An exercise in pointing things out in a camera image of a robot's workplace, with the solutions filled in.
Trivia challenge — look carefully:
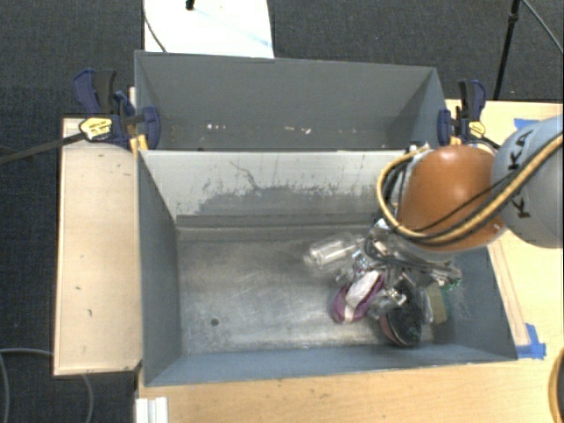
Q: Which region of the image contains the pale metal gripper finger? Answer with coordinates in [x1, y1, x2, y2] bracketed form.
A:
[367, 288, 407, 322]
[335, 253, 370, 283]

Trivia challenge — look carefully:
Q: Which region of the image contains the black round object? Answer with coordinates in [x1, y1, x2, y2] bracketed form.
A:
[380, 279, 427, 348]

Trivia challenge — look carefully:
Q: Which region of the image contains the purple and white packet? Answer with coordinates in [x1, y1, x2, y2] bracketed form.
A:
[330, 271, 385, 325]

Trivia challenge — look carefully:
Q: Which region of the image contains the olive green flat block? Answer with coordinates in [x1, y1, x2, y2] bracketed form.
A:
[428, 283, 449, 324]

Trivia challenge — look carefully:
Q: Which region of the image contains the grey metal bin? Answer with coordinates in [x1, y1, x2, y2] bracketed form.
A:
[133, 49, 519, 388]

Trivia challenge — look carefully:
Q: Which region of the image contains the pale wood flat board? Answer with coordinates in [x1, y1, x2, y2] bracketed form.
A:
[52, 115, 145, 376]

